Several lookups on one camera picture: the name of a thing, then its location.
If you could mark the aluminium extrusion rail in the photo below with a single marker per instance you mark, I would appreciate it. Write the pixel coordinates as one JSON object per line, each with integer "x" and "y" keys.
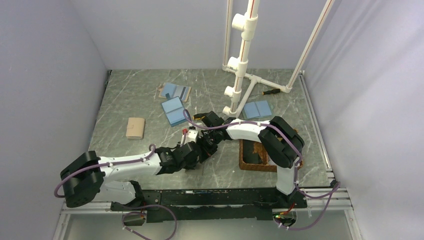
{"x": 317, "y": 199}

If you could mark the grey leather card holder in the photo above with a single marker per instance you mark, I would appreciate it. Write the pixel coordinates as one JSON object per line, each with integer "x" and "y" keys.
{"x": 197, "y": 167}

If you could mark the right side aluminium rail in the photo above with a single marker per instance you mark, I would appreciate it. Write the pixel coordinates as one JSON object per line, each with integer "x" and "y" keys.
{"x": 328, "y": 167}

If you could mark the blue card holder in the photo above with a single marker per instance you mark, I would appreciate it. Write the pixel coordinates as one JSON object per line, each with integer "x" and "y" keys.
{"x": 174, "y": 111}
{"x": 257, "y": 109}

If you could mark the tan card holder with cards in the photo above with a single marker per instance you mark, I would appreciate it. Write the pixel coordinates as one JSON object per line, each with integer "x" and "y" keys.
{"x": 174, "y": 90}

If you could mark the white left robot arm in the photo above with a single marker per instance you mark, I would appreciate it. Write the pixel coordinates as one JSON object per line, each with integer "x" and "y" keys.
{"x": 98, "y": 178}

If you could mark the white PVC pipe frame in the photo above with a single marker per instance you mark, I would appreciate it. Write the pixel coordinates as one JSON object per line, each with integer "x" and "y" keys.
{"x": 244, "y": 83}

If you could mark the black orange screwdriver far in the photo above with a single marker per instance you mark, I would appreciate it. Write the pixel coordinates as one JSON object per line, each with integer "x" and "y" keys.
{"x": 268, "y": 92}

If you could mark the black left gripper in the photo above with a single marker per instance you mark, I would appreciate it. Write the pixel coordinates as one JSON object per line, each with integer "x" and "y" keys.
{"x": 191, "y": 165}

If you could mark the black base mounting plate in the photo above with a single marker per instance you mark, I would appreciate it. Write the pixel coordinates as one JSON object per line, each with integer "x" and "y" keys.
{"x": 213, "y": 204}

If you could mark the black yellow screwdriver near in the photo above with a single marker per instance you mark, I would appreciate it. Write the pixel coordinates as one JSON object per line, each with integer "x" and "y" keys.
{"x": 199, "y": 116}

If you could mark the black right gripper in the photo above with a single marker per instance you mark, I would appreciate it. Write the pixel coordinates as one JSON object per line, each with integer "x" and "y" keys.
{"x": 207, "y": 152}

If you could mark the brown woven basket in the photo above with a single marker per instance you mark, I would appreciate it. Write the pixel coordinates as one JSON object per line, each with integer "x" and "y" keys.
{"x": 250, "y": 147}

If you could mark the blue card holder on green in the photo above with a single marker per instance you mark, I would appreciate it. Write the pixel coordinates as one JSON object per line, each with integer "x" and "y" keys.
{"x": 257, "y": 109}

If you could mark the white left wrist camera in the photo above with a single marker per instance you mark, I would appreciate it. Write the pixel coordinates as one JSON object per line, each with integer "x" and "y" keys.
{"x": 189, "y": 135}

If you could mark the beige closed card holder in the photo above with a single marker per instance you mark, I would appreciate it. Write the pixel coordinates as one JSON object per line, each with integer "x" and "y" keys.
{"x": 135, "y": 128}

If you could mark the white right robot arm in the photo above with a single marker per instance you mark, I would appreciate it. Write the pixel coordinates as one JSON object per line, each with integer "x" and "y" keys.
{"x": 281, "y": 142}

